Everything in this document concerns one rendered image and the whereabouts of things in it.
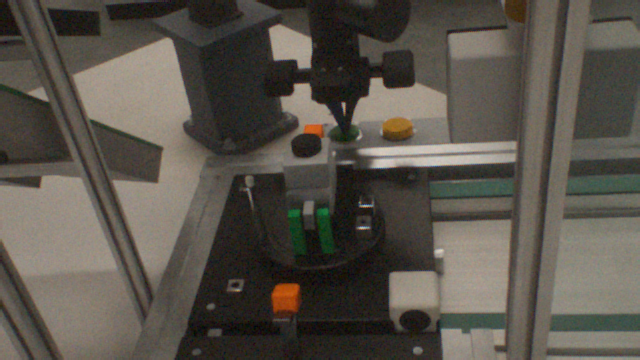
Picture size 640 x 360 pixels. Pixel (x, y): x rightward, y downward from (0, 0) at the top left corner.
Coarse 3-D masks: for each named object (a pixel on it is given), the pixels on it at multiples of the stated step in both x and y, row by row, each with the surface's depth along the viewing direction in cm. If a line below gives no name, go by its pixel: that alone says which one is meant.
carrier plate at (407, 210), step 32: (384, 192) 78; (416, 192) 77; (224, 224) 76; (416, 224) 72; (224, 256) 72; (256, 256) 71; (384, 256) 69; (416, 256) 69; (224, 288) 68; (256, 288) 68; (320, 288) 67; (352, 288) 66; (384, 288) 65; (192, 320) 65; (224, 320) 65; (256, 320) 64; (320, 320) 63; (352, 320) 63; (384, 320) 62
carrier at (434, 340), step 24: (192, 336) 64; (216, 336) 63; (240, 336) 63; (264, 336) 62; (312, 336) 62; (336, 336) 61; (360, 336) 61; (384, 336) 61; (408, 336) 60; (432, 336) 60
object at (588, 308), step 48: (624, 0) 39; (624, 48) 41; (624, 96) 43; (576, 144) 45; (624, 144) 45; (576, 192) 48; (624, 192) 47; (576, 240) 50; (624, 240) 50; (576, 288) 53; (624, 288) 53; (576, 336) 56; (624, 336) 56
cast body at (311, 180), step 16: (288, 144) 67; (304, 144) 65; (320, 144) 65; (288, 160) 65; (304, 160) 64; (320, 160) 64; (288, 176) 65; (304, 176) 65; (320, 176) 65; (336, 176) 71; (288, 192) 66; (304, 192) 65; (320, 192) 65; (304, 208) 65; (320, 208) 66
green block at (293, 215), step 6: (294, 210) 66; (300, 210) 66; (288, 216) 65; (294, 216) 65; (300, 216) 65; (294, 222) 65; (300, 222) 65; (294, 228) 66; (300, 228) 66; (294, 234) 66; (300, 234) 66; (294, 240) 67; (300, 240) 67; (294, 246) 67; (300, 246) 67; (306, 246) 68; (294, 252) 68; (300, 252) 68
